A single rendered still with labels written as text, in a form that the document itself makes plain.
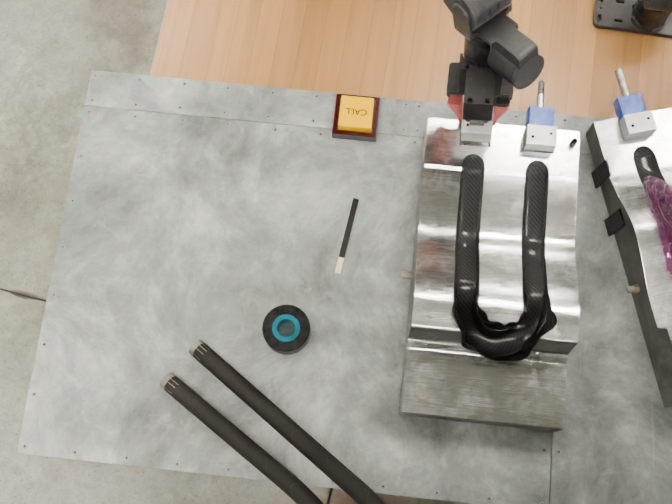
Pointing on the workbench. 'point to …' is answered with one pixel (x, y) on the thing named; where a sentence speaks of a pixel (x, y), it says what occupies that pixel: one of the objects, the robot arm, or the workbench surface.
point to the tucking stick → (346, 236)
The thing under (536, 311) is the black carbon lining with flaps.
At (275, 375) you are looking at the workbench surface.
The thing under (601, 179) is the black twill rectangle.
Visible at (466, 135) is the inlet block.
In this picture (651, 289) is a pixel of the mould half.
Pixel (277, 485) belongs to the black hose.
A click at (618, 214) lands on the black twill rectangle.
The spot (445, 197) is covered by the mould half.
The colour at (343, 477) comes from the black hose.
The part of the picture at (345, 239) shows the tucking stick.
